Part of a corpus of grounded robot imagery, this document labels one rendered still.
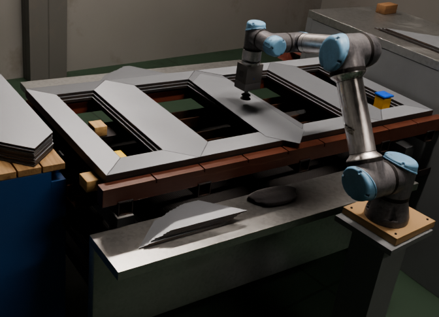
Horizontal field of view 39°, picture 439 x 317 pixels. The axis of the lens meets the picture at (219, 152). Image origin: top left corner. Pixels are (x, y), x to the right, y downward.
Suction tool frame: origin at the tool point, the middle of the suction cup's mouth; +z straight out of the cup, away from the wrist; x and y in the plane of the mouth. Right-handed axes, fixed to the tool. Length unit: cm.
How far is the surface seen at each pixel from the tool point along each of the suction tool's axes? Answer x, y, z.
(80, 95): -36, 55, 4
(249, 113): 7.9, 4.0, 2.7
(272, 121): 17.6, 0.7, 2.7
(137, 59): -270, -121, 85
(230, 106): -1.0, 6.5, 2.7
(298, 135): 31.8, 0.8, 2.6
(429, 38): 13, -101, -20
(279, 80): -19.3, -38.5, 4.5
